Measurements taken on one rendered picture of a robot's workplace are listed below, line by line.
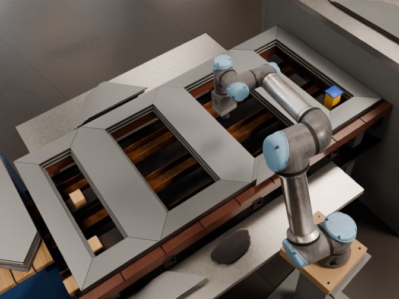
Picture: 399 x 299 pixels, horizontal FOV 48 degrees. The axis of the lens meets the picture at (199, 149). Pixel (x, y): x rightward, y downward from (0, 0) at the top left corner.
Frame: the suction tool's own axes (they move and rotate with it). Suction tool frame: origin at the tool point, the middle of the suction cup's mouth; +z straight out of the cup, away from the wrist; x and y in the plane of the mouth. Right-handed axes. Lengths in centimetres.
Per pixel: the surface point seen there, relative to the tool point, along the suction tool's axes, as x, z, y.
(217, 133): -1.1, 10.3, 4.1
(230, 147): 8.9, 10.2, 4.7
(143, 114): -36.0, 12.9, 22.4
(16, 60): -239, 97, 42
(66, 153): -38, 12, 63
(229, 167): 17.0, 10.2, 11.6
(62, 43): -233, 97, 1
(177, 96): -32.8, 10.5, 4.0
